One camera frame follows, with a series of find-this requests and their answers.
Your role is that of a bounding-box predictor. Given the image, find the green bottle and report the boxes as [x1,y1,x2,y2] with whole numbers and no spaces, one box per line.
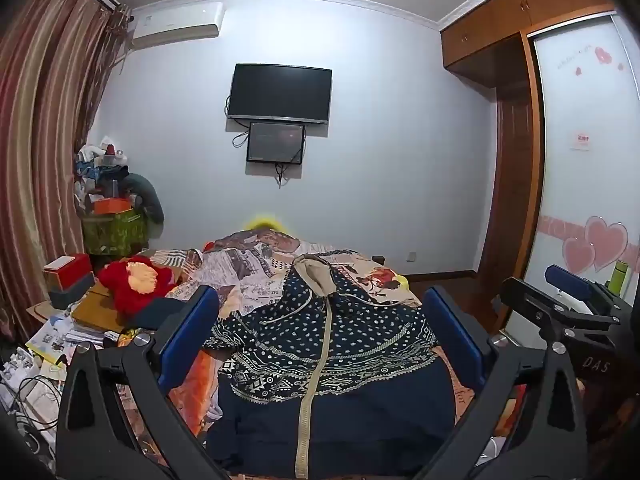
[607,260,632,294]

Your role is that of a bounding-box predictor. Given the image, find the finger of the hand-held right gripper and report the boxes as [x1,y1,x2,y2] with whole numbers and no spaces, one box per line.
[544,265,621,317]
[499,276,571,347]

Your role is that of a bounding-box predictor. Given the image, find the pile of mixed clutter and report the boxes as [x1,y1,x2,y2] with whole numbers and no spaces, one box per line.
[73,135,132,202]

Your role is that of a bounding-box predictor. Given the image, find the red plush toy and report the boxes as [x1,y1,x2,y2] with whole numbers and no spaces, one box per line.
[97,256,177,319]

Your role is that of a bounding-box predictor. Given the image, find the tangle of cables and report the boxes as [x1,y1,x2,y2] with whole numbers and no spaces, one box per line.
[0,350,68,463]

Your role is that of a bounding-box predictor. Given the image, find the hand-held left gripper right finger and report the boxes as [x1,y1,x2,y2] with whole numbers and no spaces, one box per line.
[415,286,589,480]

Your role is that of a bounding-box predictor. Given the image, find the dark blue cloth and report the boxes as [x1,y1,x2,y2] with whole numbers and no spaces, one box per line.
[131,297,187,332]

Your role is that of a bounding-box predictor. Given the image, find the black wall television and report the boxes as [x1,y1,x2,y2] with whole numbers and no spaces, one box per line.
[227,63,333,125]

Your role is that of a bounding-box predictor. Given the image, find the orange box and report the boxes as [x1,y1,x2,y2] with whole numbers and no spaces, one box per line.
[93,197,136,215]

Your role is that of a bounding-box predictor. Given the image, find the brown cardboard sheet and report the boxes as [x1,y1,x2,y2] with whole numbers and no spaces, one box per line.
[71,280,127,334]

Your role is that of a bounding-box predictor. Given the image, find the printed blanket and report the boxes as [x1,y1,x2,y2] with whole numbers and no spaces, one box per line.
[117,227,531,480]

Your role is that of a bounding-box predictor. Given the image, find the red box with white lid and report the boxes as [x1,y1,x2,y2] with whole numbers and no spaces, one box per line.
[43,253,94,291]

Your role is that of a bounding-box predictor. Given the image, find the striped brown curtain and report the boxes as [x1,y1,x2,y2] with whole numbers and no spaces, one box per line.
[0,0,132,343]

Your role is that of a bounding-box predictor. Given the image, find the navy patterned hooded jacket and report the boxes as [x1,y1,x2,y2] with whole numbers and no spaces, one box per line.
[202,254,457,480]

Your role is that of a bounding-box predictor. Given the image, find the pile of papers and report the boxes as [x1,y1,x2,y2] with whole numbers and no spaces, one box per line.
[25,310,122,367]

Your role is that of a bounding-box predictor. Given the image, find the white sliding door with hearts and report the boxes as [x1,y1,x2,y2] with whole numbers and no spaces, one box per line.
[530,12,640,311]

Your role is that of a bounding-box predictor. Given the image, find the white air conditioner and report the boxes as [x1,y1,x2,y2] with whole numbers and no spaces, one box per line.
[131,2,226,51]

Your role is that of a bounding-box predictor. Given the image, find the small black wall monitor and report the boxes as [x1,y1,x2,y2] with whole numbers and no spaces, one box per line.
[246,121,306,165]

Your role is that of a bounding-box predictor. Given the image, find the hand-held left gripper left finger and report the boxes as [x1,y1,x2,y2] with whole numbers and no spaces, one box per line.
[55,285,221,480]

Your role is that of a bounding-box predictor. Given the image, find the wooden wardrobe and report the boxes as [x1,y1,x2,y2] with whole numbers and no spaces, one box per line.
[439,0,640,291]

